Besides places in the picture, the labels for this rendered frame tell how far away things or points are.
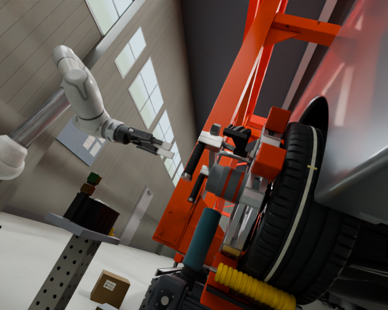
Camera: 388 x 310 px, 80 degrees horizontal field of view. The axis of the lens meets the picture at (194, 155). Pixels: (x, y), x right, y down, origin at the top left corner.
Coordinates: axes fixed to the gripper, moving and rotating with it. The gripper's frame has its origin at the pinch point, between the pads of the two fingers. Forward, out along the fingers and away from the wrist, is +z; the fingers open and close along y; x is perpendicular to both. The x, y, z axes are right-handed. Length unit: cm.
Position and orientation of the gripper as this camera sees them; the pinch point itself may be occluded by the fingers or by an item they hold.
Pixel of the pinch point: (165, 149)
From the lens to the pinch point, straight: 91.2
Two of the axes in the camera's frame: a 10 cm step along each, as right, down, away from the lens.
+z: 9.2, 3.3, -2.0
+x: 3.9, -8.4, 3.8
